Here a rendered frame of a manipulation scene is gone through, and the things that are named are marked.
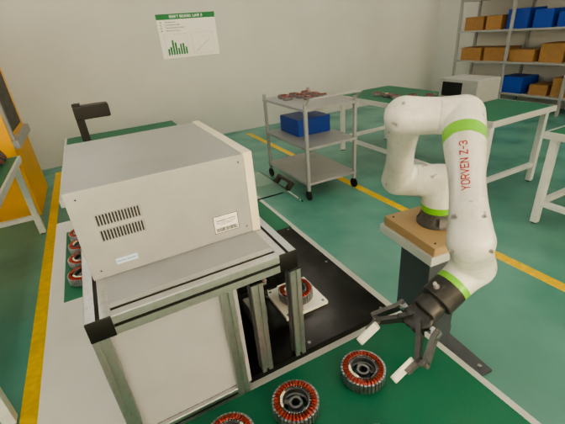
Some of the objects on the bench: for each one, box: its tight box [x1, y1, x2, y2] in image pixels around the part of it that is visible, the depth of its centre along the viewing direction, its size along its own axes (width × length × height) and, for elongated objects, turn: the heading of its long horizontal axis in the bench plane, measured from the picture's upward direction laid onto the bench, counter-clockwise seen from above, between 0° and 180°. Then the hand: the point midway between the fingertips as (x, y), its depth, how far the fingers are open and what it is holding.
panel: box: [233, 289, 251, 382], centre depth 112 cm, size 1×66×30 cm, turn 37°
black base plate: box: [237, 226, 386, 383], centre depth 128 cm, size 47×64×2 cm
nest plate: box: [266, 277, 328, 321], centre depth 118 cm, size 15×15×1 cm
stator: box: [341, 350, 386, 395], centre depth 92 cm, size 11×11×4 cm
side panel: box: [92, 290, 251, 424], centre depth 80 cm, size 28×3×32 cm, turn 127°
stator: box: [272, 379, 319, 424], centre depth 86 cm, size 11×11×4 cm
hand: (377, 357), depth 92 cm, fingers open, 13 cm apart
